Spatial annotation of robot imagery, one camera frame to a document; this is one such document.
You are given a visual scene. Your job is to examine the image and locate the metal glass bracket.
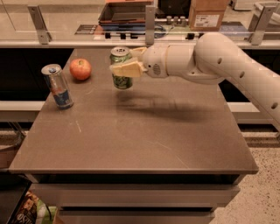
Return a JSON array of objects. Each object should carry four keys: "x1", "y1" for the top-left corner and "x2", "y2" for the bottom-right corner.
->
[
  {"x1": 145, "y1": 5, "x2": 155, "y2": 46},
  {"x1": 248, "y1": 1, "x2": 280, "y2": 46},
  {"x1": 27, "y1": 5, "x2": 52, "y2": 45}
]

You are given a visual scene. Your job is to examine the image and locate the snack bag on floor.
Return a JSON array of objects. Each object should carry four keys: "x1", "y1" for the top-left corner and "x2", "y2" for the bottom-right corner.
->
[{"x1": 10, "y1": 191, "x2": 57, "y2": 224}]

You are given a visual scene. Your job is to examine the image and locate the middle metal glass bracket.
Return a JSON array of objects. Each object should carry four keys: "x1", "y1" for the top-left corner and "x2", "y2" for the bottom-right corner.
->
[{"x1": 145, "y1": 5, "x2": 155, "y2": 46}]

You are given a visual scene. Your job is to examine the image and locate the open dark tray box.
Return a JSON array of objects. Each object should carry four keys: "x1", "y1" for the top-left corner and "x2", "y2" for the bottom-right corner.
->
[{"x1": 98, "y1": 1, "x2": 153, "y2": 24}]

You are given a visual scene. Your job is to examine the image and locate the left metal glass bracket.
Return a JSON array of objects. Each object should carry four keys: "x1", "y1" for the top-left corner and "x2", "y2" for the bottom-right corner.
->
[{"x1": 27, "y1": 5, "x2": 52, "y2": 45}]

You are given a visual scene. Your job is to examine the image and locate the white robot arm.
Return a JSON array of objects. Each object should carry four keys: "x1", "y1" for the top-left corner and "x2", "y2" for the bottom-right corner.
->
[{"x1": 109, "y1": 32, "x2": 280, "y2": 130}]

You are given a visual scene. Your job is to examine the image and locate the red apple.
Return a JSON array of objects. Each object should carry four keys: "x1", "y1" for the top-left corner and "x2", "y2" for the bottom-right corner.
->
[{"x1": 69, "y1": 59, "x2": 92, "y2": 81}]

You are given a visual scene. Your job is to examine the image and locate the right metal glass bracket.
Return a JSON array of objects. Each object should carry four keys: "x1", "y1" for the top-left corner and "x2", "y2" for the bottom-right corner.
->
[{"x1": 248, "y1": 1, "x2": 280, "y2": 46}]

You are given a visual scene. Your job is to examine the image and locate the cardboard box with label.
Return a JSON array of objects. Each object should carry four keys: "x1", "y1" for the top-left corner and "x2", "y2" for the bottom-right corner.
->
[{"x1": 188, "y1": 0, "x2": 229, "y2": 32}]

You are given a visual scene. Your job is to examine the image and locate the redbull can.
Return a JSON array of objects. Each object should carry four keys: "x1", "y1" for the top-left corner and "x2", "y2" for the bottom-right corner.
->
[{"x1": 41, "y1": 64, "x2": 74, "y2": 109}]

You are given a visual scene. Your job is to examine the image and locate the grey table drawer cabinet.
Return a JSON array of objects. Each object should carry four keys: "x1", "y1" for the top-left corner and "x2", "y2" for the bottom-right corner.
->
[{"x1": 26, "y1": 170, "x2": 248, "y2": 224}]

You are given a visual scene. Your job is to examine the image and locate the green soda can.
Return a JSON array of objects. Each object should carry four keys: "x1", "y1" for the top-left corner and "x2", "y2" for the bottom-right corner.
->
[{"x1": 110, "y1": 46, "x2": 132, "y2": 90}]

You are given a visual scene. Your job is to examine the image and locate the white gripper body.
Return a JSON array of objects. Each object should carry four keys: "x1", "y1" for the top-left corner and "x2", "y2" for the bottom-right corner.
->
[{"x1": 143, "y1": 45, "x2": 168, "y2": 78}]

